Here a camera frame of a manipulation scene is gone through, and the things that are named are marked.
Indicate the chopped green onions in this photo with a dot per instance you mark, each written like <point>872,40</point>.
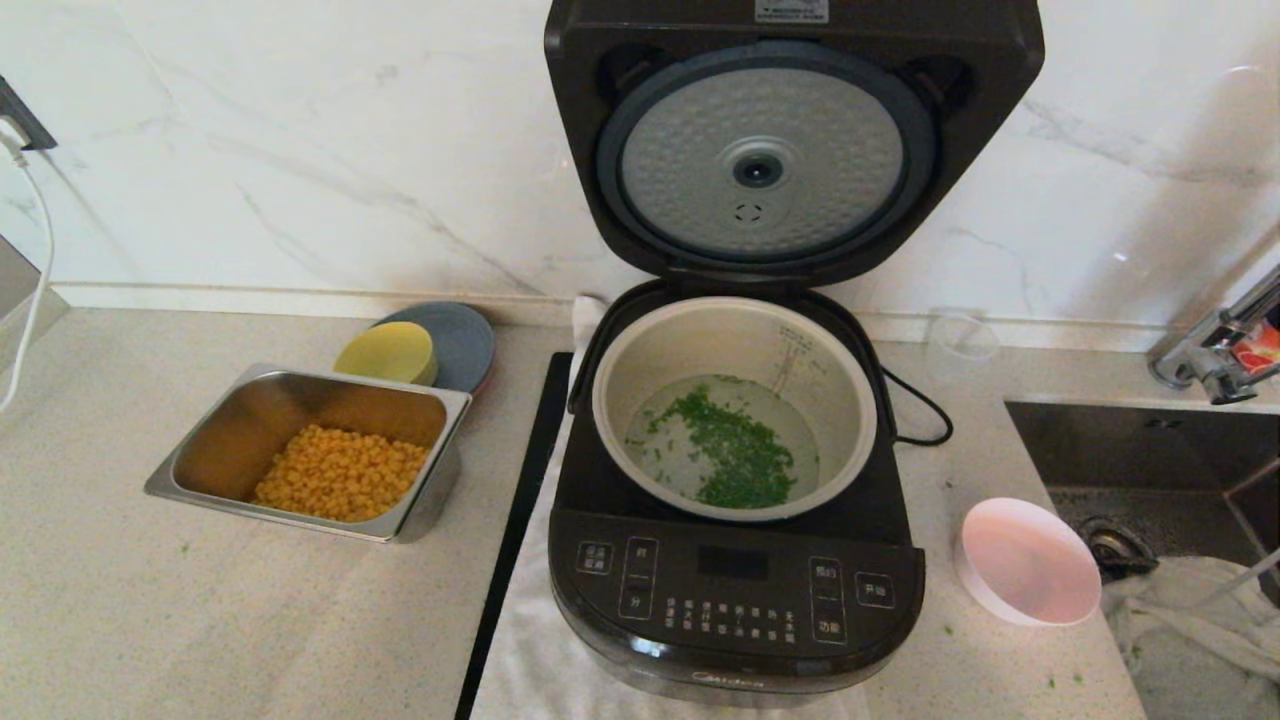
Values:
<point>740,450</point>

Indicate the black rice cooker lid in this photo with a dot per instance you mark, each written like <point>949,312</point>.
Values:
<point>980,90</point>

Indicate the white round bowl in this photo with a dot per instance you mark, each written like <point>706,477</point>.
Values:
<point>1030,560</point>

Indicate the grey inner pot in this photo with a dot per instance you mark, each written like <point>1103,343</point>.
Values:
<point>700,350</point>

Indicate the black rice cooker body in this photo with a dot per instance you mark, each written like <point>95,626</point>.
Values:
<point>740,590</point>

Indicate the yellow bowl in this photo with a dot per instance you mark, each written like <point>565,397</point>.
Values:
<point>385,352</point>

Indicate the grey-blue plate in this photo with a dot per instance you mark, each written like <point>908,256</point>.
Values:
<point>465,345</point>

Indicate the long black strip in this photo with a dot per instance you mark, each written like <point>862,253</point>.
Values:
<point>510,540</point>

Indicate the white towel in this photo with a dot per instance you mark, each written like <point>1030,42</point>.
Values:
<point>530,660</point>

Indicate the yellow corn kernels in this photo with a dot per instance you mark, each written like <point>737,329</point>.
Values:
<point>340,475</point>

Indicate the stainless steel tray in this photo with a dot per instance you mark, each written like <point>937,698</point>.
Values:
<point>230,440</point>

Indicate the metal sink drain strainer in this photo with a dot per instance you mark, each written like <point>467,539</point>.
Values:
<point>1115,545</point>

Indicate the stainless steel sink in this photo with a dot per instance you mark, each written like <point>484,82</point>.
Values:
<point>1150,450</point>

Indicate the chrome faucet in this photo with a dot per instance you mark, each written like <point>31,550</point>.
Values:
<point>1215,372</point>

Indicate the crumpled white cloth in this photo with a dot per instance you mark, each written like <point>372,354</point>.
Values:
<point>1180,640</point>

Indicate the orange dish soap bottle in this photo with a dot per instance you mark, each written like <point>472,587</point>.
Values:
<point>1260,350</point>

